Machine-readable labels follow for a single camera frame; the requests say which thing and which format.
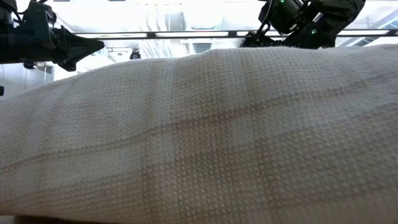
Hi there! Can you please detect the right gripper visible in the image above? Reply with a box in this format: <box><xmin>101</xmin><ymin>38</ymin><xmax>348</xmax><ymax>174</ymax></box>
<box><xmin>241</xmin><ymin>24</ymin><xmax>299</xmax><ymax>49</ymax></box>

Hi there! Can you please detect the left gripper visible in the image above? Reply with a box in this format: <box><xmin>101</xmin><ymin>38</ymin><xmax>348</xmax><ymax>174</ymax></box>
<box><xmin>0</xmin><ymin>26</ymin><xmax>105</xmax><ymax>72</ymax></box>

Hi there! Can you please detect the grey louvred vent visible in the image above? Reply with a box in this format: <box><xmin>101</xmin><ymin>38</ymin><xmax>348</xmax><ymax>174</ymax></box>
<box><xmin>192</xmin><ymin>42</ymin><xmax>213</xmax><ymax>54</ymax></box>

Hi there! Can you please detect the white waffle-weave cloth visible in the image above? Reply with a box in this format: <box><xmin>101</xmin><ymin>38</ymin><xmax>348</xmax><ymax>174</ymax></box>
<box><xmin>0</xmin><ymin>43</ymin><xmax>398</xmax><ymax>224</ymax></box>

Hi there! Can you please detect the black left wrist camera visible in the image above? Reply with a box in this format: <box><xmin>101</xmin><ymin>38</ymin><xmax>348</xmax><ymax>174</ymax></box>
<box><xmin>21</xmin><ymin>1</ymin><xmax>57</xmax><ymax>35</ymax></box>

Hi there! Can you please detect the black aluminium table frame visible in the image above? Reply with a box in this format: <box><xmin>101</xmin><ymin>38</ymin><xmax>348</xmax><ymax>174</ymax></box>
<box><xmin>73</xmin><ymin>29</ymin><xmax>398</xmax><ymax>40</ymax></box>

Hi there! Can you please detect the grey ceiling duct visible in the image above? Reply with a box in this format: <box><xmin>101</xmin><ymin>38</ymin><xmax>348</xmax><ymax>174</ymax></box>
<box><xmin>337</xmin><ymin>17</ymin><xmax>398</xmax><ymax>47</ymax></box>

